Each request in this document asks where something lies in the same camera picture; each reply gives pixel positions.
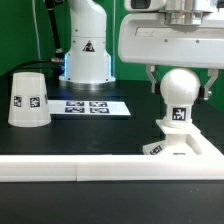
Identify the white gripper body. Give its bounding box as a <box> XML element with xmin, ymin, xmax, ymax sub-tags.
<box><xmin>118</xmin><ymin>0</ymin><xmax>224</xmax><ymax>69</ymax></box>

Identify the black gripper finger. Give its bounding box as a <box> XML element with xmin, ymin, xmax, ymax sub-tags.
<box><xmin>146</xmin><ymin>64</ymin><xmax>160</xmax><ymax>94</ymax></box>
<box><xmin>199</xmin><ymin>69</ymin><xmax>219</xmax><ymax>100</ymax></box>

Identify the white lamp bulb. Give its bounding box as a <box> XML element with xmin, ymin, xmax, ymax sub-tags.
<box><xmin>160</xmin><ymin>68</ymin><xmax>200</xmax><ymax>128</ymax></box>

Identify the white lamp base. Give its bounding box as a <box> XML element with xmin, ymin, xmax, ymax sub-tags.
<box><xmin>143</xmin><ymin>120</ymin><xmax>200</xmax><ymax>156</ymax></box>

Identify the white lamp shade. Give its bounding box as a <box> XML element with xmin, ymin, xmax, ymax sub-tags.
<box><xmin>8</xmin><ymin>72</ymin><xmax>51</xmax><ymax>127</ymax></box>

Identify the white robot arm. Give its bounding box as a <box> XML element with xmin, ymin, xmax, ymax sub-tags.
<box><xmin>45</xmin><ymin>0</ymin><xmax>224</xmax><ymax>99</ymax></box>

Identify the white marker sheet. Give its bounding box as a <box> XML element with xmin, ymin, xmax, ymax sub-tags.
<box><xmin>49</xmin><ymin>100</ymin><xmax>130</xmax><ymax>116</ymax></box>

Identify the black cable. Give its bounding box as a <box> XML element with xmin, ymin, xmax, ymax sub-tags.
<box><xmin>7</xmin><ymin>59</ymin><xmax>65</xmax><ymax>79</ymax></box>

